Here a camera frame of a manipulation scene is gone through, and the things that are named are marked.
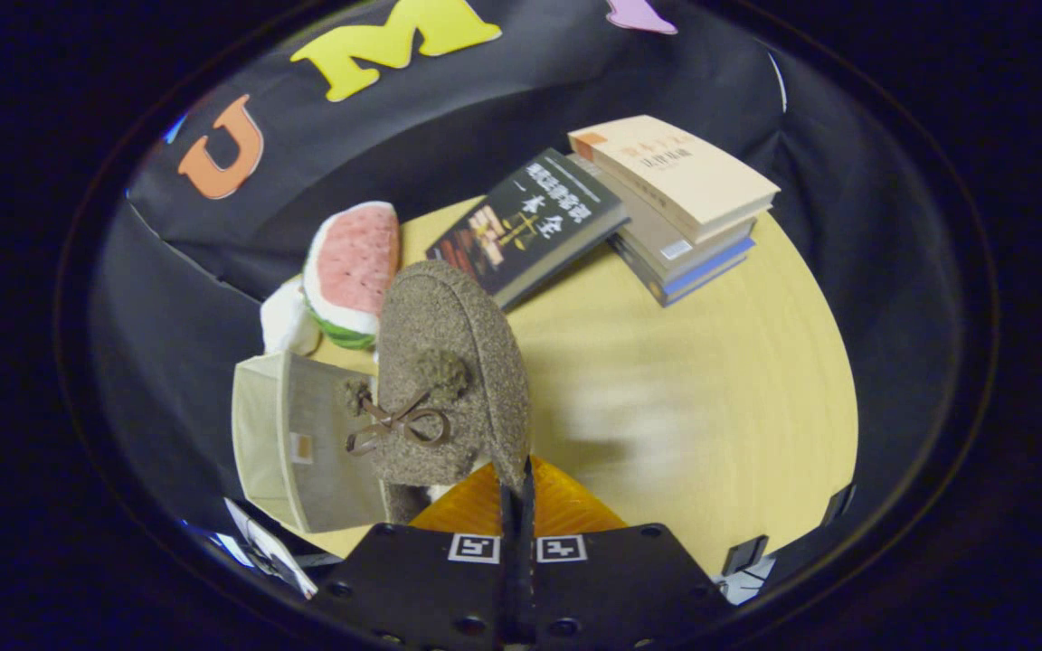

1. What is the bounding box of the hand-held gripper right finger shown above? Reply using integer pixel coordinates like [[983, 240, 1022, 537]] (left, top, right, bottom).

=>
[[521, 455, 730, 648]]

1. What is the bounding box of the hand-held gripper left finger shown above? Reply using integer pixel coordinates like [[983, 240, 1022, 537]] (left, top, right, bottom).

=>
[[307, 463, 521, 650]]

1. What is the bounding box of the grey fabric storage box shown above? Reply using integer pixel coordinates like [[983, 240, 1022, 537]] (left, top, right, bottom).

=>
[[230, 351, 388, 536]]

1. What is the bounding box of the brown fuzzy slipper shoe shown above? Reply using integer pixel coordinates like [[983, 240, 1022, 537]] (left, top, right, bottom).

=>
[[343, 259, 533, 527]]

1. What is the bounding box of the white object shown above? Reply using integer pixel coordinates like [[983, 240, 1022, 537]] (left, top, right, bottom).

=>
[[718, 556, 777, 606]]

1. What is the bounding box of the black table edge clip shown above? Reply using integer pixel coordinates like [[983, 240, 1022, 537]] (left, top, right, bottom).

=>
[[823, 483, 857, 526], [721, 534, 772, 579]]

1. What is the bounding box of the white printed sheet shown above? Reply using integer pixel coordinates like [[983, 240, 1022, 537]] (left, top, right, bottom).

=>
[[223, 497, 319, 599]]

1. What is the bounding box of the blue printed leaflet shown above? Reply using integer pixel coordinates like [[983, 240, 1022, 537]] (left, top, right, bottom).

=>
[[182, 520, 255, 567]]

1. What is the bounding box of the white plush toy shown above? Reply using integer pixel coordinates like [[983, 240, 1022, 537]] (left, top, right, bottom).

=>
[[259, 276, 323, 356]]

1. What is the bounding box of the blue cover book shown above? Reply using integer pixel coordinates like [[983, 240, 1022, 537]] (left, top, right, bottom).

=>
[[607, 233, 757, 309]]

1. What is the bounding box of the watermelon slice plush toy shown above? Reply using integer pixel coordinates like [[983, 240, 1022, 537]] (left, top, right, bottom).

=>
[[302, 201, 403, 352]]

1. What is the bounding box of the black backdrop cloth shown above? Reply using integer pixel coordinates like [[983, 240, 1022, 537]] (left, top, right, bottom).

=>
[[91, 0, 965, 580]]

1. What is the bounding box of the pale book with white label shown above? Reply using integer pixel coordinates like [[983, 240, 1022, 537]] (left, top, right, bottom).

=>
[[575, 154, 757, 283]]

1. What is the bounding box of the black cover book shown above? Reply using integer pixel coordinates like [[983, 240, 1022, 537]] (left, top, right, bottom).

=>
[[424, 147, 630, 311]]

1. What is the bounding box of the beige cover book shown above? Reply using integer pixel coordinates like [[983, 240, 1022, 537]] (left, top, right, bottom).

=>
[[566, 114, 782, 245]]

